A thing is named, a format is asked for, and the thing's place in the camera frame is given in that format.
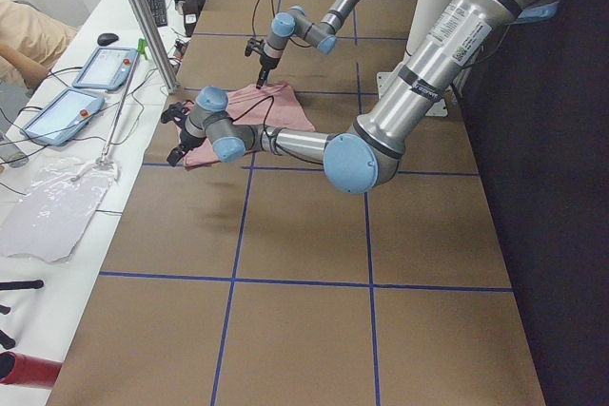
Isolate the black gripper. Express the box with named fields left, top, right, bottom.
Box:
left=256, top=54, right=279, bottom=89
left=167, top=128, right=206, bottom=163

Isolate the pink Snoopy t-shirt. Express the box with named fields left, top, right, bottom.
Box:
left=179, top=82, right=315, bottom=167

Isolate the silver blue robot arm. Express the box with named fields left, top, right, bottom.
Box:
left=161, top=0, right=559, bottom=193
left=245, top=0, right=361, bottom=88

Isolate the black box with white label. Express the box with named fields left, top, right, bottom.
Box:
left=182, top=0, right=206, bottom=37

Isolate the upper teach pendant tablet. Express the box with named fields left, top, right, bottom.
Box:
left=72, top=47, right=138, bottom=91

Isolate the teach pendant tablet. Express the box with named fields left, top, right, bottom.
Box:
left=72, top=47, right=138, bottom=91
left=20, top=87, right=105, bottom=146

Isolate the lower teach pendant tablet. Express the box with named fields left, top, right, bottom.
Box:
left=20, top=87, right=105, bottom=146

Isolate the black keyboard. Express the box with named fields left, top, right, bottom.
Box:
left=146, top=0, right=167, bottom=28

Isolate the black computer mouse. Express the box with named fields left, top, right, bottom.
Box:
left=97, top=32, right=119, bottom=47

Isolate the clear plastic bag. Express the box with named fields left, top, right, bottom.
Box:
left=1, top=157, right=118, bottom=263

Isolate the person in beige shirt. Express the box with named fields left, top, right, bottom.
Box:
left=1, top=0, right=79, bottom=91

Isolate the red cylinder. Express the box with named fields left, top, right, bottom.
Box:
left=1, top=351, right=63, bottom=389

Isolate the black braided camera cable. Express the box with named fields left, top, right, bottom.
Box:
left=223, top=95, right=277, bottom=129
left=250, top=0, right=277, bottom=41

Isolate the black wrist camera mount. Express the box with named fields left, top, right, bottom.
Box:
left=160, top=100, right=192, bottom=128
left=245, top=37, right=265, bottom=57

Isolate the green handled reacher grabber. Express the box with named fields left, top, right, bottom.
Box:
left=96, top=38, right=147, bottom=170

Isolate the aluminium frame post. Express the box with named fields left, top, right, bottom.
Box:
left=128, top=0, right=178, bottom=94

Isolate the black camera tripod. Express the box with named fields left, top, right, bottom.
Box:
left=0, top=278, right=45, bottom=350

